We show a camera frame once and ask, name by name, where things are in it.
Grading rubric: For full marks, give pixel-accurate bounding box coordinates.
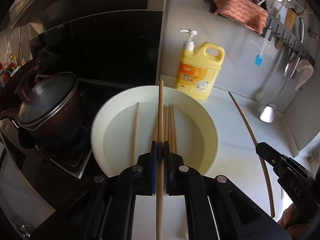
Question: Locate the wooden chopstick seven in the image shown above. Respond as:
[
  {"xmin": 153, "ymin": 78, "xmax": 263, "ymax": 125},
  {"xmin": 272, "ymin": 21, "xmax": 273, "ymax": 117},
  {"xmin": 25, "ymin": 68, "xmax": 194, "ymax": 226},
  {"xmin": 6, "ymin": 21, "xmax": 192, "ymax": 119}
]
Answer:
[{"xmin": 228, "ymin": 92, "xmax": 276, "ymax": 218}]

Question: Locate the steel spatula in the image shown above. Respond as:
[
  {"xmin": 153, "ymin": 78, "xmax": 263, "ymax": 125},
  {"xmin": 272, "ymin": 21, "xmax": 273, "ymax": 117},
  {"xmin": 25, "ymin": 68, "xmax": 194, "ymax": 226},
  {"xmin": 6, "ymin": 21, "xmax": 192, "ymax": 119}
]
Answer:
[{"xmin": 259, "ymin": 53, "xmax": 302, "ymax": 123}]

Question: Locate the blue silicone brush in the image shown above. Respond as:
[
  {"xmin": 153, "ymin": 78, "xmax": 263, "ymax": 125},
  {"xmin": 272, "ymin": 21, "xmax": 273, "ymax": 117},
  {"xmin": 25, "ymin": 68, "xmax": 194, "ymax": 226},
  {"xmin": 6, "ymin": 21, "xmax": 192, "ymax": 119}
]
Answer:
[{"xmin": 255, "ymin": 28, "xmax": 272, "ymax": 66}]

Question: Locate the wooden chopstick one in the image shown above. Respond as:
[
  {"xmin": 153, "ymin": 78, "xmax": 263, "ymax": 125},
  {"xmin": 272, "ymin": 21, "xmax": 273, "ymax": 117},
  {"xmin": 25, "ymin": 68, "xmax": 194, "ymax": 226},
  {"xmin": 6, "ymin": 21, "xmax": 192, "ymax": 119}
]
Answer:
[{"xmin": 168, "ymin": 105, "xmax": 174, "ymax": 152}]

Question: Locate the white long-handled brush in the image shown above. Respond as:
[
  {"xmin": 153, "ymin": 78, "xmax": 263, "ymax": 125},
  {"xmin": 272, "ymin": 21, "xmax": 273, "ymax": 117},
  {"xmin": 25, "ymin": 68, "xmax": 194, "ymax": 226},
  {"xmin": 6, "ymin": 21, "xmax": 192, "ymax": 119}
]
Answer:
[{"xmin": 255, "ymin": 48, "xmax": 285, "ymax": 102}]

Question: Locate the black gas stove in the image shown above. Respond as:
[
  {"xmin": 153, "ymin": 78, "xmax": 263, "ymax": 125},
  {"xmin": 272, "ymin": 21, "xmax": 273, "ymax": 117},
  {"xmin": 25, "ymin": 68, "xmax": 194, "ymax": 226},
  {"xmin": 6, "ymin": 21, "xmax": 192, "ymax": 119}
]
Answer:
[{"xmin": 0, "ymin": 55, "xmax": 106, "ymax": 205}]

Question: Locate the yellow dish soap bottle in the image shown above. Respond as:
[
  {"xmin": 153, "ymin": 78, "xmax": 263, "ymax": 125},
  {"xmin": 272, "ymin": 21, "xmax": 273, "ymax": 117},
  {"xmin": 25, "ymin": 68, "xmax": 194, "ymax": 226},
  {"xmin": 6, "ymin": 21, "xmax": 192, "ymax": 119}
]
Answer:
[{"xmin": 174, "ymin": 29, "xmax": 225, "ymax": 101}]

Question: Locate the black wall hook rail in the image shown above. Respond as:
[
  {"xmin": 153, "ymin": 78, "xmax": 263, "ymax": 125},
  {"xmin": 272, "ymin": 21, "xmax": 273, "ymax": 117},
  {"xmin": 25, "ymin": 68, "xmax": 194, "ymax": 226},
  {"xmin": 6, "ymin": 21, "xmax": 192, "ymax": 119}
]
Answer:
[{"xmin": 204, "ymin": 0, "xmax": 315, "ymax": 66}]

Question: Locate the person's right hand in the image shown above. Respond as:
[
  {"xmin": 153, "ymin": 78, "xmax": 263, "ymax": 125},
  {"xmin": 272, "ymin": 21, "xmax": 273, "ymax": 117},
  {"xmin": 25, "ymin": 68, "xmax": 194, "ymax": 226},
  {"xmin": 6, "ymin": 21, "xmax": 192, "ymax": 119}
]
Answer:
[{"xmin": 277, "ymin": 203, "xmax": 308, "ymax": 238}]

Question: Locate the wooden chopstick five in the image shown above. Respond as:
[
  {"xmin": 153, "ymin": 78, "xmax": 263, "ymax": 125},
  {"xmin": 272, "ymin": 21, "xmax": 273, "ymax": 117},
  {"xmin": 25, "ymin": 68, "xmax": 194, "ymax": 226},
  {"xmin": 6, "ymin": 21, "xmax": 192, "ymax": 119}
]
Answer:
[{"xmin": 151, "ymin": 120, "xmax": 158, "ymax": 141}]

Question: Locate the white hanging cloth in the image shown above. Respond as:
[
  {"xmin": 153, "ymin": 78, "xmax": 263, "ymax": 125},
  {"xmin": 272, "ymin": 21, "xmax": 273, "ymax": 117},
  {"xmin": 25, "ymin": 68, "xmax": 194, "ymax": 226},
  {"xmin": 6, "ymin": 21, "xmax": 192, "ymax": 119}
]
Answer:
[{"xmin": 295, "ymin": 59, "xmax": 313, "ymax": 90}]

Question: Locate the dark pot with lid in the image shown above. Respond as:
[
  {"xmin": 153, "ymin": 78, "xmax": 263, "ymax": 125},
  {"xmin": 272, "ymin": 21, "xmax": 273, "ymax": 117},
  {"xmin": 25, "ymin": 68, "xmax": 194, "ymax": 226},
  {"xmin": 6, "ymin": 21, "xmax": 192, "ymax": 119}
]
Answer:
[{"xmin": 16, "ymin": 72, "xmax": 78, "ymax": 149}]

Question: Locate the orange checkered towel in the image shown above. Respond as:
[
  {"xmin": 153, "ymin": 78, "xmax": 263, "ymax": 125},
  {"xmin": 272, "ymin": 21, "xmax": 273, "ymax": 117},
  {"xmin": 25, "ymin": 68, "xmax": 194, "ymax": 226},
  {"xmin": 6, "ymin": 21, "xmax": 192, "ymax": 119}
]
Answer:
[{"xmin": 213, "ymin": 0, "xmax": 268, "ymax": 35}]

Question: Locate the wooden chopstick six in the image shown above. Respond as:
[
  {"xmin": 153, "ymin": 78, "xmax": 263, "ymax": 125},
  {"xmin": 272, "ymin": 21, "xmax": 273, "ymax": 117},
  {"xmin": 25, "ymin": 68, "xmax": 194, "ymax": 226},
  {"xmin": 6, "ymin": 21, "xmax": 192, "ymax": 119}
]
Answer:
[{"xmin": 156, "ymin": 80, "xmax": 164, "ymax": 240}]

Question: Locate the wooden chopstick two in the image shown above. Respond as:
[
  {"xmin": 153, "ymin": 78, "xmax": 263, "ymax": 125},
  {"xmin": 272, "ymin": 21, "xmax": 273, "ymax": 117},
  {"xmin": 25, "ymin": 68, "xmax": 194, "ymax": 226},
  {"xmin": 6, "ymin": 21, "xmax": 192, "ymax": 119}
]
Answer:
[{"xmin": 171, "ymin": 105, "xmax": 177, "ymax": 153}]

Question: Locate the white round basin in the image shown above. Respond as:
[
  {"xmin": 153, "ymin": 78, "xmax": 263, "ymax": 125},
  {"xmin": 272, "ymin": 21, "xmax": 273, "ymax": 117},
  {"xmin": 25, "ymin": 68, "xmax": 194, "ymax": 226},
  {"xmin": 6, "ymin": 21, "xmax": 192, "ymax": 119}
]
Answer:
[{"xmin": 91, "ymin": 86, "xmax": 218, "ymax": 177}]

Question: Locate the wooden chopstick three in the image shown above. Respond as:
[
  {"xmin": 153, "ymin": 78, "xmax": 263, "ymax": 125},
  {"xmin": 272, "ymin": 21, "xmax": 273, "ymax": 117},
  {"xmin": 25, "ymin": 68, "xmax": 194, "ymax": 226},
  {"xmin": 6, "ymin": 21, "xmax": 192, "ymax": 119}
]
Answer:
[{"xmin": 131, "ymin": 103, "xmax": 140, "ymax": 165}]

